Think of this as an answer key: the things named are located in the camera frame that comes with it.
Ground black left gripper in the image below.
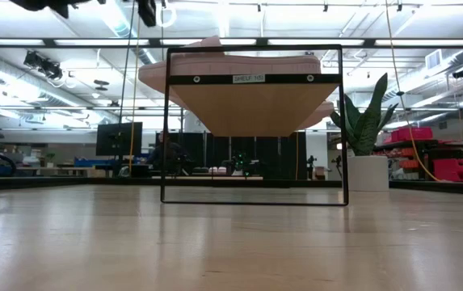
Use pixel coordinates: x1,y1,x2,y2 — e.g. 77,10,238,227
136,0,158,27

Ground pink foam slide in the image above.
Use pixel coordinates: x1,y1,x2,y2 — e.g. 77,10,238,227
295,99,335,131
137,35,323,96

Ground black overhead light bar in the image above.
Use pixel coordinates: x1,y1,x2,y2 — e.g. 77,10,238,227
0,37,463,50

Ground black ceiling spotlight cluster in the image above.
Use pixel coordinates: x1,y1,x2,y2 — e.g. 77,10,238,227
23,50,65,81

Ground black monitor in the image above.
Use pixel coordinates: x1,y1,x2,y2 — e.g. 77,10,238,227
95,121,144,158

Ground person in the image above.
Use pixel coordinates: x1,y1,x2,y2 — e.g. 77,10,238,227
145,130,194,178

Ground green plant in white pot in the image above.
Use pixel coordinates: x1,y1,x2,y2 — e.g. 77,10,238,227
330,72,400,192

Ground red storage bins row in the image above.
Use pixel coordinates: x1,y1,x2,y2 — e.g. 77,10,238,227
383,126,434,143

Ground red storage bin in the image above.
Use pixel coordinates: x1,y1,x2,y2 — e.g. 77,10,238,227
432,158,463,183

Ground white cable loop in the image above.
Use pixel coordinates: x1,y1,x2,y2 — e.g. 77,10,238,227
154,2,179,29

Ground long black cable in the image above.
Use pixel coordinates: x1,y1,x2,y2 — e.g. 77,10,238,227
117,0,136,177

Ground wooden shelf black metal frame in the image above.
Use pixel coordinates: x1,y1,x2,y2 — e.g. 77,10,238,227
160,44,350,207

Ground black aluminium rig frame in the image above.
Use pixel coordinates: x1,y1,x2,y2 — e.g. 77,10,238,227
0,175,463,198

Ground black partition wall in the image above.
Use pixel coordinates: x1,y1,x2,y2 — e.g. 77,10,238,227
154,131,308,181

